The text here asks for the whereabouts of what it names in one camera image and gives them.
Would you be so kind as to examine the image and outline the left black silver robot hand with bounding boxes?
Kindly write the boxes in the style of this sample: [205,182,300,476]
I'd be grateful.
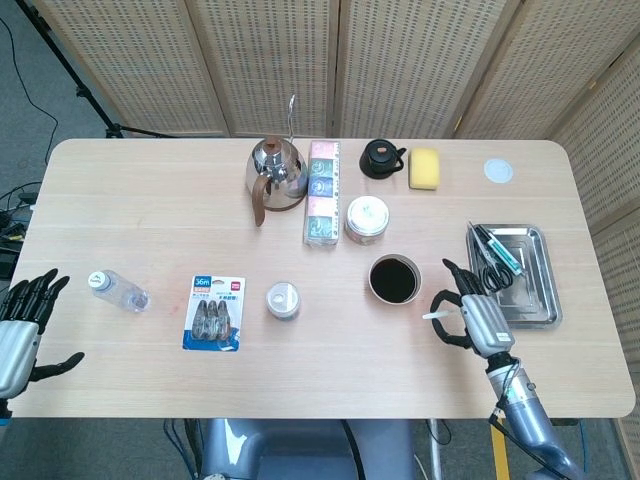
[0,268,86,401]

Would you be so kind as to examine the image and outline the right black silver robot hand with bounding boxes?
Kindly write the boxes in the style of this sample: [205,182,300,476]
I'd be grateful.
[430,258,515,358]

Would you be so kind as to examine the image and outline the white cup of black liquid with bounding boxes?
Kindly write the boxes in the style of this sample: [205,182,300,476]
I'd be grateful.
[368,254,423,305]

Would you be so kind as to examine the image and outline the black scissors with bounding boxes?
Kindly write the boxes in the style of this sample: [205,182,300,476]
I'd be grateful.
[480,263,516,294]

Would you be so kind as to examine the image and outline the rectangular steel tray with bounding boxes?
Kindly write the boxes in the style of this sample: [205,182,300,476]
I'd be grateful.
[465,223,563,331]

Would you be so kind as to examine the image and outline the green white marker pen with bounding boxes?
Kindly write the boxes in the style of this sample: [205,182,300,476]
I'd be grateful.
[478,224,525,277]

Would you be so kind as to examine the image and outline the black pen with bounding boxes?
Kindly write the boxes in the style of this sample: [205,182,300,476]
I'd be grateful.
[467,221,496,264]

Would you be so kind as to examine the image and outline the clear plastic bottle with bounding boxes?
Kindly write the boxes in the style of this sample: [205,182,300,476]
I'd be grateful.
[87,269,151,314]

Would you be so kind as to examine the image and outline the clear jar of binder clips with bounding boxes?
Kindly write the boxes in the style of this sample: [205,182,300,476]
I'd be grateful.
[343,195,390,246]

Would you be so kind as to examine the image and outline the yellow sponge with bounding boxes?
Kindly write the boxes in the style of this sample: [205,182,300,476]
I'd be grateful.
[408,147,443,191]

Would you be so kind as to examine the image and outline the blue tape roll blister pack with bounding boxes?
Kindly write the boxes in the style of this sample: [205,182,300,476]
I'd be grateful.
[181,274,247,353]

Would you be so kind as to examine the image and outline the small black teapot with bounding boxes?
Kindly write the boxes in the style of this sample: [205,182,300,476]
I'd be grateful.
[358,138,408,180]

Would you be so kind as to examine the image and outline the small round tin can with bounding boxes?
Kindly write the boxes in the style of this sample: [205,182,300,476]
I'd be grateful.
[264,281,302,321]

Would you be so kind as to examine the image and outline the long tea box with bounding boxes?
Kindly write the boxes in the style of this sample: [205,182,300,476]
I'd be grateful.
[302,140,343,248]

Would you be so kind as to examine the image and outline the grey-blue robot torso base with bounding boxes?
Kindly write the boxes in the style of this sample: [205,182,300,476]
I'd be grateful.
[199,418,419,480]

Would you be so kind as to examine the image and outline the black tripod stand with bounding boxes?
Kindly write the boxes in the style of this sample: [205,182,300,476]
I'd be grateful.
[14,0,177,140]

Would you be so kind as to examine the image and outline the wooden woven folding screen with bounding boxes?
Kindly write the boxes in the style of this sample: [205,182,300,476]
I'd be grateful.
[29,0,640,441]

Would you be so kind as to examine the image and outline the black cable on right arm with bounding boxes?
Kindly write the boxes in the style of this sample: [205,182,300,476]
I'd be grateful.
[489,362,537,426]

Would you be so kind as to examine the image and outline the floor cables and power strip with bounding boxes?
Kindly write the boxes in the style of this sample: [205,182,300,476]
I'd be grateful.
[0,182,40,281]

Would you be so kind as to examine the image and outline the white round cable grommet cap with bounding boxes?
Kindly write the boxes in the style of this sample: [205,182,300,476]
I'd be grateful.
[482,157,515,184]

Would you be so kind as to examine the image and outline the steel gooseneck kettle wooden handle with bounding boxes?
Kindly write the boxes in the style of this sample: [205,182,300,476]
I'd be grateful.
[244,94,309,228]

